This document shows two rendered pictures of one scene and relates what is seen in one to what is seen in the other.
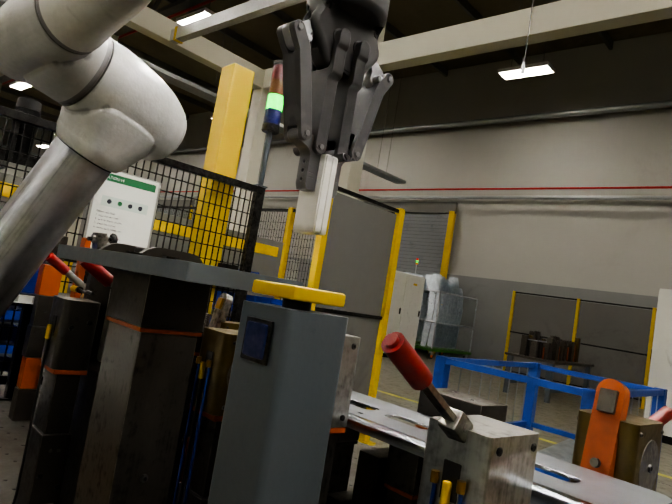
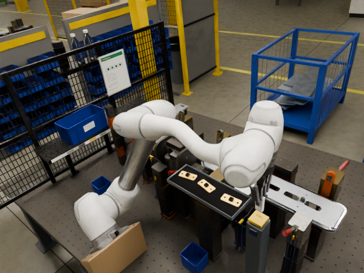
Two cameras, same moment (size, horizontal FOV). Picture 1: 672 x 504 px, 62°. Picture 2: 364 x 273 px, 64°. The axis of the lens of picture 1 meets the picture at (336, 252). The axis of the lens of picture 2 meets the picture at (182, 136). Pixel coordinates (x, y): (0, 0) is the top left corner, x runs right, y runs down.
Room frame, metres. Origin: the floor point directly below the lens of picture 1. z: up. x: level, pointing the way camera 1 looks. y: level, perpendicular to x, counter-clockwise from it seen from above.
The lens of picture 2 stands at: (-0.24, 0.28, 2.07)
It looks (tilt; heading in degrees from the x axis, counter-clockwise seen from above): 34 degrees down; 0
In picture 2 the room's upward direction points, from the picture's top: 7 degrees counter-clockwise
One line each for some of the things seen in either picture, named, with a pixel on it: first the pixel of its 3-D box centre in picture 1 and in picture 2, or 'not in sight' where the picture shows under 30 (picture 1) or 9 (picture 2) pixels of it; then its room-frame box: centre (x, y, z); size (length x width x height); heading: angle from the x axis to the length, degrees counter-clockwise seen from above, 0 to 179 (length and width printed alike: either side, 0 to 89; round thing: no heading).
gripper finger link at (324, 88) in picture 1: (321, 93); (259, 187); (0.49, 0.04, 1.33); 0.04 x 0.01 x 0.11; 43
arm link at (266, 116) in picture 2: not in sight; (264, 128); (0.49, 0.03, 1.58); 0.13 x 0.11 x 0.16; 146
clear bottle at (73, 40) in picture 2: not in sight; (76, 48); (1.83, 0.94, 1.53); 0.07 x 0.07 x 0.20
